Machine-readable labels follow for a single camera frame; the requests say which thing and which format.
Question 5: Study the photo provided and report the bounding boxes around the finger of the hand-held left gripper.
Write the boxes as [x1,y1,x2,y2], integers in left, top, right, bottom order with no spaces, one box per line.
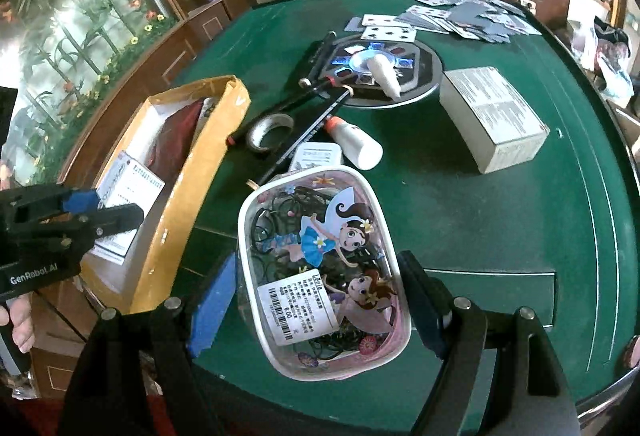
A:
[57,190,102,217]
[75,203,146,249]

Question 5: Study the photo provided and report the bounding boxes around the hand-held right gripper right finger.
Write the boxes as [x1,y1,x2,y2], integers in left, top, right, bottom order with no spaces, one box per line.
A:
[396,250,583,436]

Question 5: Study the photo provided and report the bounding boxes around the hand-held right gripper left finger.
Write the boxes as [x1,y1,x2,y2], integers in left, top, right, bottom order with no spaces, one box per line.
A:
[57,252,238,436]

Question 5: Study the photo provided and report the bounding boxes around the yellow cardboard box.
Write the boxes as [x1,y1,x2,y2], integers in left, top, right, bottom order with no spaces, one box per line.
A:
[80,74,251,314]

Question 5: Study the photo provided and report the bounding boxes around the clear fairy-print plastic box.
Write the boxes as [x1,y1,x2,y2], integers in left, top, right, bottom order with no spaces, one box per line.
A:
[237,166,413,382]

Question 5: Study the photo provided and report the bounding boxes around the small white plastic case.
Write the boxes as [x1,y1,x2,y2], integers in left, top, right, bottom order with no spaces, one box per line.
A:
[289,142,345,173]

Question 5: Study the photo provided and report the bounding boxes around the white cardboard box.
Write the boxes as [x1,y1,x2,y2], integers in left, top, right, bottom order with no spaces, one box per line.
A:
[440,66,551,175]

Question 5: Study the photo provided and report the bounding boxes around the person's left hand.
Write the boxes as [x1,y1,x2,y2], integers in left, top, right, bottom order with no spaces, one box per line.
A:
[0,293,37,354]

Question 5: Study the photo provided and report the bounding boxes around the white label sheet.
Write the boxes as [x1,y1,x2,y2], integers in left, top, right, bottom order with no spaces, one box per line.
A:
[92,152,168,267]

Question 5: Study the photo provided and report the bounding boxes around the dark red cloth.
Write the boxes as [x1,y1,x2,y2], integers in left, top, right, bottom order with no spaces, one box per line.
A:
[150,100,208,171]

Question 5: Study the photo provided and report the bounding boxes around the white glue bottle orange cap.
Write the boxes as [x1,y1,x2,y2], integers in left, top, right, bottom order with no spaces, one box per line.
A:
[322,115,384,170]

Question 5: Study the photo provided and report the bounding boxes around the long black pen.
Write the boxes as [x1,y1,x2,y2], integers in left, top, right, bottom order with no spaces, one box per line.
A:
[247,86,353,191]

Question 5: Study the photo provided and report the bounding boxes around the round black table centre panel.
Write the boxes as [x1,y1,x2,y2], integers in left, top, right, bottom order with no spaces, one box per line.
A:
[312,33,443,109]

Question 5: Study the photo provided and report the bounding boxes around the white cone-shaped bottle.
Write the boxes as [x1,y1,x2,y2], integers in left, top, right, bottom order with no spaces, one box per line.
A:
[369,54,403,100]

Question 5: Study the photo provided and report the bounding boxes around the black marker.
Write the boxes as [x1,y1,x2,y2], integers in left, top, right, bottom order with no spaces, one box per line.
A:
[307,32,338,79]

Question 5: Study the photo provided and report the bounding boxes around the pile of playing cards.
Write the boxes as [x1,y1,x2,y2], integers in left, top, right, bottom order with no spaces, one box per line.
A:
[345,0,543,45]

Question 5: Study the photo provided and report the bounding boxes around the plastic bags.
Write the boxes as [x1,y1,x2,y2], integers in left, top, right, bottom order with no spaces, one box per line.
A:
[570,16,636,101]

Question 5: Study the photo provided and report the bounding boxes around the bundle of black hair ties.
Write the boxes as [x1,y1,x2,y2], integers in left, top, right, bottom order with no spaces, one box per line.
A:
[250,186,391,362]

